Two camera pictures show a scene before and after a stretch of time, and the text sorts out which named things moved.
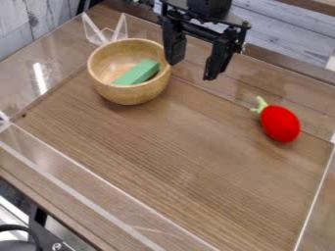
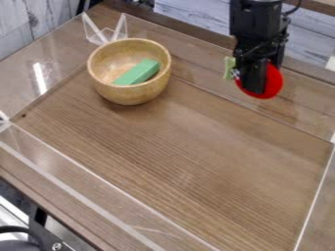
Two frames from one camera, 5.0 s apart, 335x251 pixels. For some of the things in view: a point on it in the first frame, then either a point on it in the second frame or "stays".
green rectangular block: x=144 y=70 stays
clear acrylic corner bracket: x=104 y=35 stays
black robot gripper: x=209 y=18 to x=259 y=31
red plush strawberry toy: x=279 y=122 to x=273 y=81
